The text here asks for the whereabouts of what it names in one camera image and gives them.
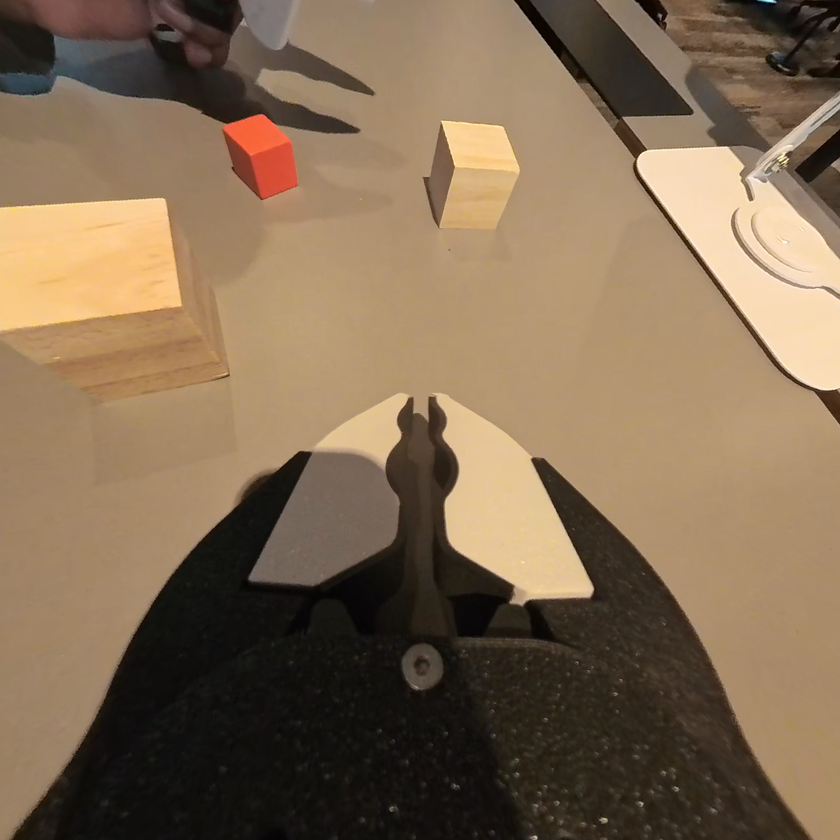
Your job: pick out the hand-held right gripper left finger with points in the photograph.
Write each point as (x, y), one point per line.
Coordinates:
(315, 525)

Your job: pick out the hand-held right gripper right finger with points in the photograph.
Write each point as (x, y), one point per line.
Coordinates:
(512, 525)

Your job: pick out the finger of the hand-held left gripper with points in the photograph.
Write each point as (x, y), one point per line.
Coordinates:
(272, 23)

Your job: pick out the red wooden cube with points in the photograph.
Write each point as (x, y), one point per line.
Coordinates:
(259, 154)

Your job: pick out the small light wooden cube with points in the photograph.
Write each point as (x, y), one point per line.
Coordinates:
(476, 177)

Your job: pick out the yellow box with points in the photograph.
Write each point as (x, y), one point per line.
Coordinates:
(85, 262)

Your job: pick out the person's left hand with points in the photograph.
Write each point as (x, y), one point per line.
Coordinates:
(111, 16)

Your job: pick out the white folding stand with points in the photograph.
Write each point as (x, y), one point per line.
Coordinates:
(695, 197)

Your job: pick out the black office chair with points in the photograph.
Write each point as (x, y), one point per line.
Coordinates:
(784, 62)

